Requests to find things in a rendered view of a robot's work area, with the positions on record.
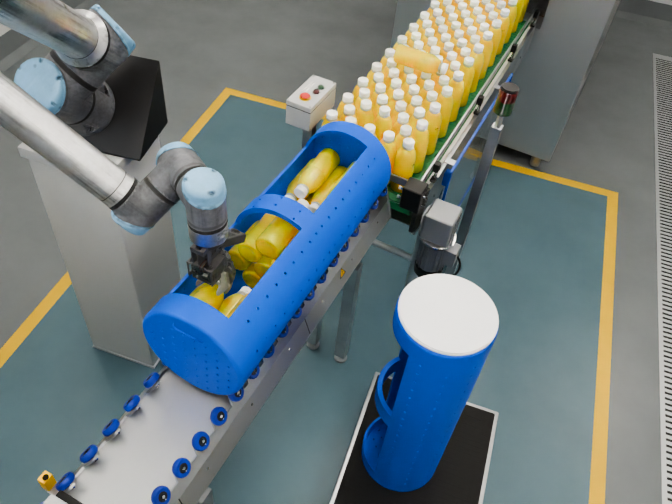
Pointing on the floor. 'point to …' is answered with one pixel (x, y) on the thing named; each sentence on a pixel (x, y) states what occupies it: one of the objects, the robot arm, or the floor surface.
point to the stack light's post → (476, 190)
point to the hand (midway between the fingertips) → (219, 284)
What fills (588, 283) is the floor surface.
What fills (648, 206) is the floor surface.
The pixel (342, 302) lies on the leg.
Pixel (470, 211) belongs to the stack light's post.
